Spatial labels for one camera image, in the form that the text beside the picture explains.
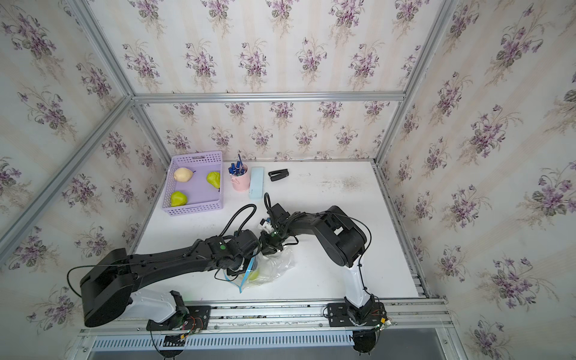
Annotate green pear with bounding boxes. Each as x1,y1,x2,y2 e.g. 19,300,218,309
170,191,188,207
247,269,260,282
206,171,221,190

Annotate pink pen cup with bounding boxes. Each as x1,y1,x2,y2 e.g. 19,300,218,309
230,171,251,192

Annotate clear zip-top bag blue seal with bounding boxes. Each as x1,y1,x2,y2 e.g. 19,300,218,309
223,248,295,293

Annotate black stapler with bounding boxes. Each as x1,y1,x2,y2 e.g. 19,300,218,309
268,169,290,182

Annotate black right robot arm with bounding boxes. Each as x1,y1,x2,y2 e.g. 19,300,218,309
260,193,380,326

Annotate aluminium mounting rail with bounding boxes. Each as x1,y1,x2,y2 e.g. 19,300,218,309
66,298,467,359

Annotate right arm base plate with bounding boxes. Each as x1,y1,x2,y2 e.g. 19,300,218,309
322,299,392,328

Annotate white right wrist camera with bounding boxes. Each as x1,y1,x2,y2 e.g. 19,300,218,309
259,217,275,234

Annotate yellow pear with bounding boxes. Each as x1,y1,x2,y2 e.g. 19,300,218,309
173,167,195,183

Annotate light blue flat case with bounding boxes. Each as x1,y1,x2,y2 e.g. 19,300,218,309
248,166,265,200

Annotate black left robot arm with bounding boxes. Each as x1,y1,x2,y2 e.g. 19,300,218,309
77,225,260,328

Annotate purple plastic basket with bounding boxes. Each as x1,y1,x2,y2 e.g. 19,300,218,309
161,151,224,216

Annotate aluminium frame bars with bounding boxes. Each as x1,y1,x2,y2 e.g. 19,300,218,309
1,1,457,262

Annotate blue pens bundle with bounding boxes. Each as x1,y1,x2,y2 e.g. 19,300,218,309
228,154,248,177

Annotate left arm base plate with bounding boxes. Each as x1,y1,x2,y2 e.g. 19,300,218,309
146,305,212,333

